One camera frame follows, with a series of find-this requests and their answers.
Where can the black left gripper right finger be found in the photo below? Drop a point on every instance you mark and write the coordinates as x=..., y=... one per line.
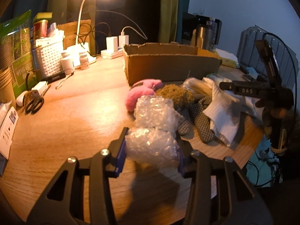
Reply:
x=220, y=193

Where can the red tin can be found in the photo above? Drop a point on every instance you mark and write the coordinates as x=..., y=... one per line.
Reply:
x=40, y=29

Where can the grey padded headboard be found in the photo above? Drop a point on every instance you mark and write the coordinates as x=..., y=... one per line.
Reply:
x=252, y=44

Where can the white power strip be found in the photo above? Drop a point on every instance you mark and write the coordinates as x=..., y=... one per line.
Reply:
x=107, y=54

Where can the white pill bottle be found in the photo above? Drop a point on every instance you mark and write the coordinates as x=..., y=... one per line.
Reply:
x=84, y=60

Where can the green snack bag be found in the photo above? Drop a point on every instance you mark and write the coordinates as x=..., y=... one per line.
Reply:
x=16, y=52

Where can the brown cardboard box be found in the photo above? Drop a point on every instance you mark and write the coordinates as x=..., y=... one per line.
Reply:
x=168, y=62

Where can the white waffle cloth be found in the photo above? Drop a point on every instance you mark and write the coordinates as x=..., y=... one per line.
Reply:
x=225, y=110

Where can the white usb charger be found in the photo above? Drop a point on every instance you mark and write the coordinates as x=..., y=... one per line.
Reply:
x=123, y=40

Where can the black handled scissors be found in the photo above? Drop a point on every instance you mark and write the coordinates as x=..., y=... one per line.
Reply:
x=33, y=101

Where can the pink plush toy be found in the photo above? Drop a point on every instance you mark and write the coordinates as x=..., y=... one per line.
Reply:
x=143, y=87

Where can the black marker pen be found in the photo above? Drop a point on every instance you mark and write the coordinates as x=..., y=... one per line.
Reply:
x=55, y=77

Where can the clear bubble wrap roll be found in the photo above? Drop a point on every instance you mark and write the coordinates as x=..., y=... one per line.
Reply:
x=153, y=138

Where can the yellow green curtain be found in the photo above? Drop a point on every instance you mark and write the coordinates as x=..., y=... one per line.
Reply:
x=168, y=20

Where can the white woven storage basket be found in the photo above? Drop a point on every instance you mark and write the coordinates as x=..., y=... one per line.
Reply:
x=47, y=54

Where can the stainless steel travel tumbler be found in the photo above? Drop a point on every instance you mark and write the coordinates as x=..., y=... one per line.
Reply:
x=204, y=38

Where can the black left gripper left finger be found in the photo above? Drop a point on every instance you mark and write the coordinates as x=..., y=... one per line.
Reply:
x=61, y=202

